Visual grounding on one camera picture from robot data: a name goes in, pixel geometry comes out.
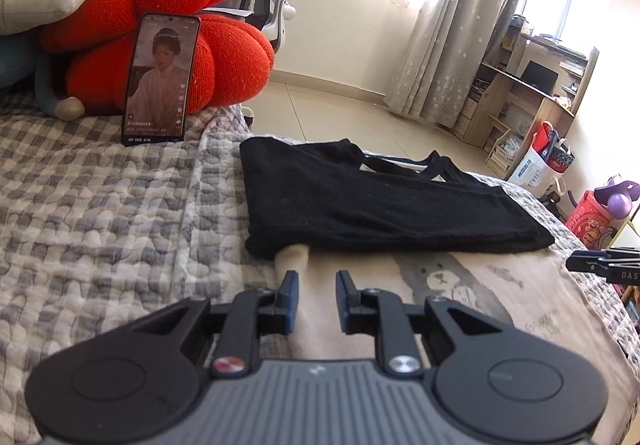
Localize black monitor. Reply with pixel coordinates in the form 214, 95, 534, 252
520, 60, 559, 96

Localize white cream garment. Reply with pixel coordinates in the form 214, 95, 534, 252
274, 246, 639, 444

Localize purple ball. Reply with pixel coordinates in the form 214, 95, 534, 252
606, 192, 632, 220

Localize blue plush toy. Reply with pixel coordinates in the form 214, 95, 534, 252
1, 32, 85, 121

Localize wooden desk with shelves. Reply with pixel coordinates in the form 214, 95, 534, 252
454, 16, 600, 178

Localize black smartphone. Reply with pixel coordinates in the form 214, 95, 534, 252
122, 14, 201, 146

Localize grey star curtain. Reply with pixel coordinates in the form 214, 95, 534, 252
384, 0, 518, 127

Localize red flower plush cushion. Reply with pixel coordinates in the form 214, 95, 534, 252
40, 0, 274, 116

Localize white paper shopping bag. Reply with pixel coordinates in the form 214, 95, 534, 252
508, 121, 575, 199

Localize black garment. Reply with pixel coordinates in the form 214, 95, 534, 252
240, 137, 554, 260

